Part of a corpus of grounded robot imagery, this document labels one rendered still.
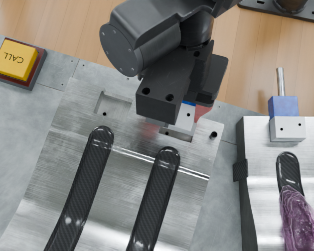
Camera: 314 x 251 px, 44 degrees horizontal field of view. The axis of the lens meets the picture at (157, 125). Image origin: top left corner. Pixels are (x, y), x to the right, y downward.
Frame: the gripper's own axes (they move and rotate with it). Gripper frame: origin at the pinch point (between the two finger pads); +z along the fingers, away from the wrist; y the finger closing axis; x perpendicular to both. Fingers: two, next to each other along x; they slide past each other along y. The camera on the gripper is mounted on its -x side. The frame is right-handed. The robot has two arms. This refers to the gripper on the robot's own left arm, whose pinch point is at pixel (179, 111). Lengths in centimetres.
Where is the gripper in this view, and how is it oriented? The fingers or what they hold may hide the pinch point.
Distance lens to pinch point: 55.3
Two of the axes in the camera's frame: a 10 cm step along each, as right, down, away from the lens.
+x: 3.3, -7.5, 5.7
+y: 9.4, 2.7, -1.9
